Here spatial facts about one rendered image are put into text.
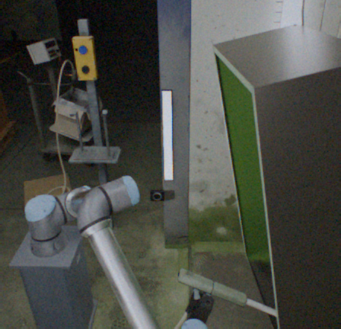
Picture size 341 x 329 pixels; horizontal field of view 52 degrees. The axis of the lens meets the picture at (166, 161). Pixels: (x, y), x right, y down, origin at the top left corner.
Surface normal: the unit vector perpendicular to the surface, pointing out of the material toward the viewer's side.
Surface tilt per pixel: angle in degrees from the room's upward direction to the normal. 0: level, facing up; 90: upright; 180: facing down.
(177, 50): 90
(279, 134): 90
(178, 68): 90
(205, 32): 90
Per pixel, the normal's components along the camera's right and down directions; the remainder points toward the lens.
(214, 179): -0.04, 0.49
